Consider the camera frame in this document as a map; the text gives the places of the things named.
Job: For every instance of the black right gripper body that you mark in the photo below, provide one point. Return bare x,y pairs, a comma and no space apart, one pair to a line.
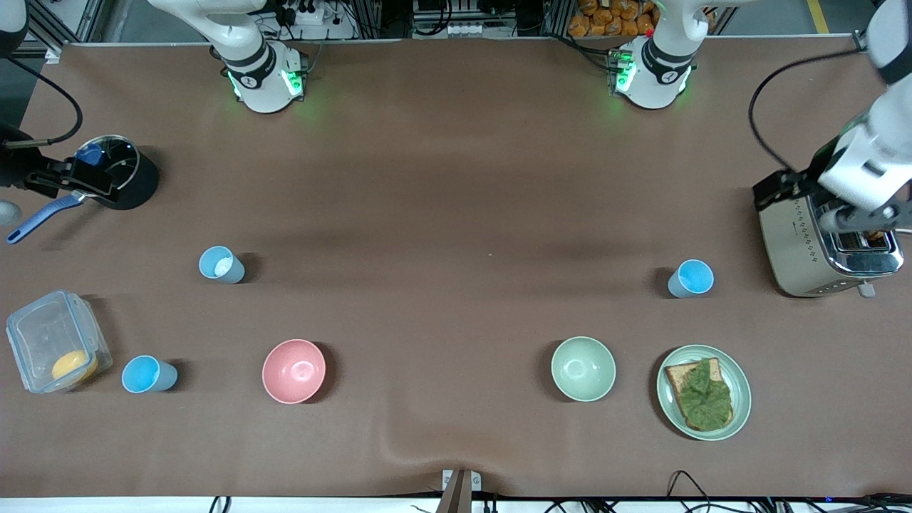
16,173

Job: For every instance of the light blue plastic cup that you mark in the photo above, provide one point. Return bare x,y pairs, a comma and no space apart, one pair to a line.
690,278
146,375
219,263

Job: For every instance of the pale green bowl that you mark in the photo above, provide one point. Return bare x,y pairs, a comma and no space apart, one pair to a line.
583,368

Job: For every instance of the clear plastic food container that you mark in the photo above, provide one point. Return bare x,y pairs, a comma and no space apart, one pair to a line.
46,331

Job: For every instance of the glass lid blue knob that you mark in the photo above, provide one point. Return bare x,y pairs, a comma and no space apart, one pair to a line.
120,160

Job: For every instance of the white power strip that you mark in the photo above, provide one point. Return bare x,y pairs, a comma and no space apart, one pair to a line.
464,29
311,14

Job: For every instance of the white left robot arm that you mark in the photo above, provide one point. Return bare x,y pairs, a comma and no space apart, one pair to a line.
659,68

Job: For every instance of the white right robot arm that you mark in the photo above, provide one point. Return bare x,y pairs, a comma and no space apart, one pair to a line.
260,71

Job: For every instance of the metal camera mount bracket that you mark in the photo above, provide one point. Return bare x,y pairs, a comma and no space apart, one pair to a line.
457,491

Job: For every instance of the bag of orange buns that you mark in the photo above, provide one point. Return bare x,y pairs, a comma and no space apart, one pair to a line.
613,18

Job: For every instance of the green lettuce leaf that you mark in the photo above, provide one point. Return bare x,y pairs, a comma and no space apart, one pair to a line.
707,399

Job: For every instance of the orange round food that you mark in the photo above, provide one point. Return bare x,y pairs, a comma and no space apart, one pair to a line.
73,365

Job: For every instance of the pale green plate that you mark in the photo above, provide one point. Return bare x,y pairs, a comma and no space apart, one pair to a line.
737,388

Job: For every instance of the brown bread slice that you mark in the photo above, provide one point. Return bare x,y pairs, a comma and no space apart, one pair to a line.
677,376

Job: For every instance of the brown tablecloth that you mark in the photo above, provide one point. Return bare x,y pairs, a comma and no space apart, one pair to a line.
456,178

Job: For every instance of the dark toast slice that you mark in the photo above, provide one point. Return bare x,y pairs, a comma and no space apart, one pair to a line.
873,234

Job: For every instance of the beige chrome toaster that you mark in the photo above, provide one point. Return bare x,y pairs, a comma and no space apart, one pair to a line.
798,246

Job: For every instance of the pink bowl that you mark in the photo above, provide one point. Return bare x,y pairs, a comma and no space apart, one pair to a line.
293,370

